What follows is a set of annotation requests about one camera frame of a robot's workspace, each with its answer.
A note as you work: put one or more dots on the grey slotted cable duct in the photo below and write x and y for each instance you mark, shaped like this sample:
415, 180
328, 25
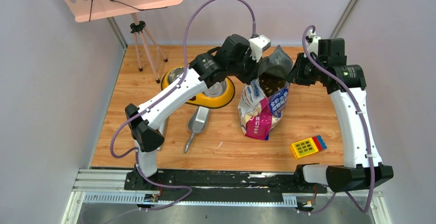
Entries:
261, 199

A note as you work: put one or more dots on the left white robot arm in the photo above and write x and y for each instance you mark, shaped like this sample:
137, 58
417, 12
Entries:
237, 56

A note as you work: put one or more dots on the yellow double pet bowl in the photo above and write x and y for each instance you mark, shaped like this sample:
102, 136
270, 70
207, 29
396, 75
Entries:
217, 96

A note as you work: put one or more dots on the cat food bag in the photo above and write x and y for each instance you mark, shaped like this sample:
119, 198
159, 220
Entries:
263, 99

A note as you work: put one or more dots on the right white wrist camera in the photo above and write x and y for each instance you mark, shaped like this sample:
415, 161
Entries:
312, 43

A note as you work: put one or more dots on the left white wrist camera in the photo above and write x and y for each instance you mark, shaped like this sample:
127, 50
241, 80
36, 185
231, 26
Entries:
258, 45

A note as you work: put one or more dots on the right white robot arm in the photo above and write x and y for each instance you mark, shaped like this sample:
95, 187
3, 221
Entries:
362, 167

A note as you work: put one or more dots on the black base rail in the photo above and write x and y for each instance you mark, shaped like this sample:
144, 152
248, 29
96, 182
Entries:
221, 183

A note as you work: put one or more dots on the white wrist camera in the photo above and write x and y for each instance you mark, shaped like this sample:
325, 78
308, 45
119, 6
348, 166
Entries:
258, 45
312, 43

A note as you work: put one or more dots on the silver metal scoop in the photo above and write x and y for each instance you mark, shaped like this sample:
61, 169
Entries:
197, 124

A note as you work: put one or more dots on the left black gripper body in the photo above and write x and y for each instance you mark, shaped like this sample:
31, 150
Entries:
247, 73

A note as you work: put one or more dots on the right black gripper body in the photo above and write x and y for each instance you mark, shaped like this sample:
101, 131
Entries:
307, 72

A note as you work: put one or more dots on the yellow toy block calculator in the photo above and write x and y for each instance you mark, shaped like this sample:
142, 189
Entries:
307, 147

